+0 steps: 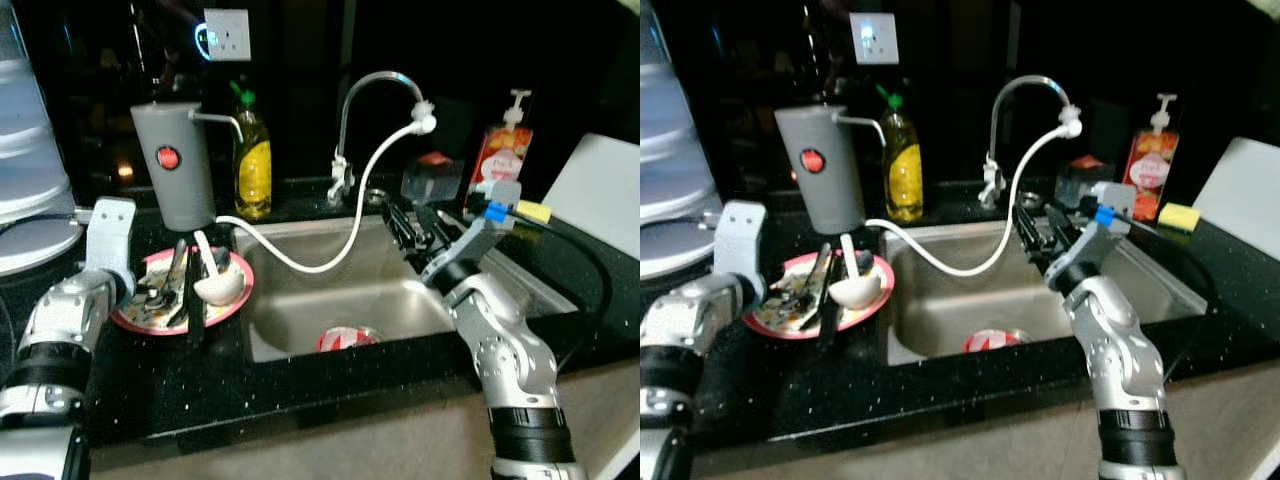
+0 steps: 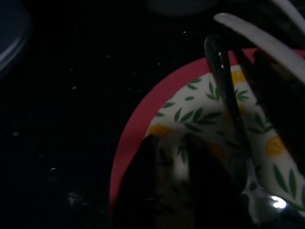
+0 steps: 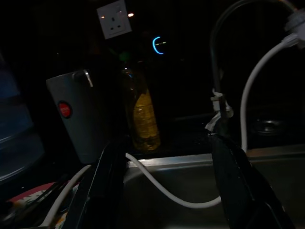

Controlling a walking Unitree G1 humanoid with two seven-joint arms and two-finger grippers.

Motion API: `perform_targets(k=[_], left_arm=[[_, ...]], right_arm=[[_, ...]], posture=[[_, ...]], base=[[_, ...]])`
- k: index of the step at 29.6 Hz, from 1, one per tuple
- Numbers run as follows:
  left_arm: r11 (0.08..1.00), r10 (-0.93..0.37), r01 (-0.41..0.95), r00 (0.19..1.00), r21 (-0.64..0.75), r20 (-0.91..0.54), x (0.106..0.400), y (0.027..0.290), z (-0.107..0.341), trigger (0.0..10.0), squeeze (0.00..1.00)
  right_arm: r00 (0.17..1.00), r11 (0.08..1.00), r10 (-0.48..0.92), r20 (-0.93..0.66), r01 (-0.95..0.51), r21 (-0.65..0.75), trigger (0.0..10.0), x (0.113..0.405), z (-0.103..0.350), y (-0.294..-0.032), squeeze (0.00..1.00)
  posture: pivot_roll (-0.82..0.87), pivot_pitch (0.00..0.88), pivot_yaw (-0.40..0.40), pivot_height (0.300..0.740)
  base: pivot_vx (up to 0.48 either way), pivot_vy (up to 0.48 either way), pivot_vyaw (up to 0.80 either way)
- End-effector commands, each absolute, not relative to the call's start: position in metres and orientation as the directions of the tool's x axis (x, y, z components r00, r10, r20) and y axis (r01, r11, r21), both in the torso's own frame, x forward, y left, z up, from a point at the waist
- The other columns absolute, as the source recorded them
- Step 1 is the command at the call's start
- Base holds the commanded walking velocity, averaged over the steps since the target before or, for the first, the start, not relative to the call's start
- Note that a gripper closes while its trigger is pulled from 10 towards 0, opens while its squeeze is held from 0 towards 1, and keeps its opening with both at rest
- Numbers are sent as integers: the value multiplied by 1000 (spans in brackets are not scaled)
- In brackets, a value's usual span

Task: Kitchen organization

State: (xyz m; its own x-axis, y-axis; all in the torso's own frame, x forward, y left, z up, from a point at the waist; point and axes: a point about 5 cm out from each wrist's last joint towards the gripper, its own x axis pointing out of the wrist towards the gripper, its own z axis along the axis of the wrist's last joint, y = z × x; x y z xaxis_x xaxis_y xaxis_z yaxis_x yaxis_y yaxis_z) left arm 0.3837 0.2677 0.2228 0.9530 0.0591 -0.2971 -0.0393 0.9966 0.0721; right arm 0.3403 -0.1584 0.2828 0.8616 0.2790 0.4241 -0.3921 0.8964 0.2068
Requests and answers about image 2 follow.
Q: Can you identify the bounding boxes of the white stacked containers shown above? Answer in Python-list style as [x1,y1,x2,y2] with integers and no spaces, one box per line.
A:
[0,0,31,81]

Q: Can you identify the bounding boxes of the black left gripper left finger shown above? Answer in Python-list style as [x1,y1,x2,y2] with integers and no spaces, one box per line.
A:
[118,133,245,229]

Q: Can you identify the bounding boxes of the pink rimmed leaf pattern plate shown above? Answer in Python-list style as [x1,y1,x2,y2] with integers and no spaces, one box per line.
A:
[109,47,305,229]

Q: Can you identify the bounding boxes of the white ribbed flat bar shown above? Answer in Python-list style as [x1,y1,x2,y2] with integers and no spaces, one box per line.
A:
[273,0,305,25]
[213,12,305,83]

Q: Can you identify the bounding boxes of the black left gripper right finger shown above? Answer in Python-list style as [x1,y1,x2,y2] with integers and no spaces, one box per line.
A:
[234,49,305,174]

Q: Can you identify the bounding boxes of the metal spoon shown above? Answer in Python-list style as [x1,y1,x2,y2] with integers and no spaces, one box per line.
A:
[204,35,289,225]

